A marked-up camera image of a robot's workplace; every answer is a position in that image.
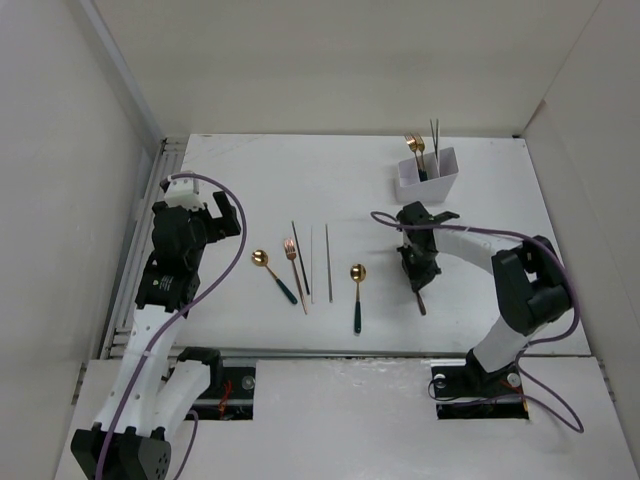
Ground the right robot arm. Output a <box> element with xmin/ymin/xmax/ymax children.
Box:
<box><xmin>396</xmin><ymin>202</ymin><xmax>573</xmax><ymax>399</ymax></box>

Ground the rose gold fork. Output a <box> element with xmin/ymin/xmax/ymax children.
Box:
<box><xmin>283</xmin><ymin>238</ymin><xmax>308</xmax><ymax>314</ymax></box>

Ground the thin silver chopstick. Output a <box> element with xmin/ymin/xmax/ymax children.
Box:
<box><xmin>310</xmin><ymin>225</ymin><xmax>315</xmax><ymax>305</ymax></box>

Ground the gold spoon dark handle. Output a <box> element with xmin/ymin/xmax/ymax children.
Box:
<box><xmin>350</xmin><ymin>263</ymin><xmax>367</xmax><ymax>335</ymax></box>

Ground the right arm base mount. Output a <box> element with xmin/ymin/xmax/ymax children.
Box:
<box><xmin>429</xmin><ymin>364</ymin><xmax>529</xmax><ymax>420</ymax></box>

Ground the gold spoon green handle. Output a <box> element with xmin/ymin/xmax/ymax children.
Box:
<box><xmin>251</xmin><ymin>249</ymin><xmax>298</xmax><ymax>305</ymax></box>

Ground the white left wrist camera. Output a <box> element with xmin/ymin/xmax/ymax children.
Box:
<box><xmin>161</xmin><ymin>172</ymin><xmax>205</xmax><ymax>211</ymax></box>

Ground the dark slim chopstick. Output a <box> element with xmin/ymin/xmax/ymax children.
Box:
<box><xmin>291</xmin><ymin>220</ymin><xmax>311</xmax><ymax>297</ymax></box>

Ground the grey metal chopstick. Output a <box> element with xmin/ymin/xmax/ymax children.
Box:
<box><xmin>324</xmin><ymin>223</ymin><xmax>333</xmax><ymax>303</ymax></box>

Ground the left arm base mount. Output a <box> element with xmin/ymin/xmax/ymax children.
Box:
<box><xmin>192</xmin><ymin>362</ymin><xmax>256</xmax><ymax>421</ymax></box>

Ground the white divided utensil container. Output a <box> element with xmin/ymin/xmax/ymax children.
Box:
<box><xmin>394</xmin><ymin>147</ymin><xmax>459</xmax><ymax>204</ymax></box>

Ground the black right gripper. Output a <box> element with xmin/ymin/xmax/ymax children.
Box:
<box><xmin>397</xmin><ymin>241</ymin><xmax>441</xmax><ymax>290</ymax></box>

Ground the silver metal chopstick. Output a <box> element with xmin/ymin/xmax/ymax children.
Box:
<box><xmin>430</xmin><ymin>119</ymin><xmax>439</xmax><ymax>160</ymax></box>

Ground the gold fork green handle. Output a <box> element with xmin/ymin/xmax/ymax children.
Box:
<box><xmin>413</xmin><ymin>134</ymin><xmax>428</xmax><ymax>181</ymax></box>
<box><xmin>404</xmin><ymin>134</ymin><xmax>419</xmax><ymax>172</ymax></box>

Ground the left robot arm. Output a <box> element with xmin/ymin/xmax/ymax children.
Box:
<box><xmin>71</xmin><ymin>187</ymin><xmax>244</xmax><ymax>479</ymax></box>

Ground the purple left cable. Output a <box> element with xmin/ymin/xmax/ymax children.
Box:
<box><xmin>94</xmin><ymin>172</ymin><xmax>251</xmax><ymax>480</ymax></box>

